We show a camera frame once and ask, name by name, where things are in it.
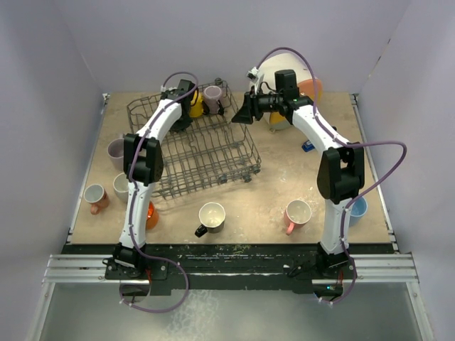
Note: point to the white round drawer cabinet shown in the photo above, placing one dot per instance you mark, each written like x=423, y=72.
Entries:
x=286, y=72

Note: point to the orange mug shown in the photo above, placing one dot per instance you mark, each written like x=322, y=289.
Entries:
x=152, y=217

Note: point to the salmon pink mug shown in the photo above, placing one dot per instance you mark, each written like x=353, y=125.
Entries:
x=96, y=196

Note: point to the purple mug black handle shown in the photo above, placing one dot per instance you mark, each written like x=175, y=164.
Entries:
x=212, y=100

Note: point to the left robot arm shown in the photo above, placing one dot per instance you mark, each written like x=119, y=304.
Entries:
x=144, y=166

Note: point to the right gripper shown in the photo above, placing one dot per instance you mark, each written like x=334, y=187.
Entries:
x=244, y=115

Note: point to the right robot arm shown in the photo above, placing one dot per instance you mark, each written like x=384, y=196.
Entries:
x=341, y=173

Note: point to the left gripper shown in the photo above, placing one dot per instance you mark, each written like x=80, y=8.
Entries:
x=182, y=126

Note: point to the grey wire dish rack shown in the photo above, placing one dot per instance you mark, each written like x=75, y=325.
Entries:
x=210, y=152

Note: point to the light blue mug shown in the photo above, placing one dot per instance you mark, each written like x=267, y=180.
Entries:
x=358, y=210

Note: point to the lavender mug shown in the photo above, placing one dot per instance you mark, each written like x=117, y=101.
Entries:
x=115, y=151

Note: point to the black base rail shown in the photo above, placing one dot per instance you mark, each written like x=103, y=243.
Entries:
x=299, y=268

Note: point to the white mug black handle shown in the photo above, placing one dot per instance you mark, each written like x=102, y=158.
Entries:
x=212, y=219

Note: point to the yellow mug black handle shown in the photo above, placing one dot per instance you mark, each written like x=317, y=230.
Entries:
x=196, y=109

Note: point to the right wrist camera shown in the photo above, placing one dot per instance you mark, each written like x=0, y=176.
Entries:
x=254, y=75

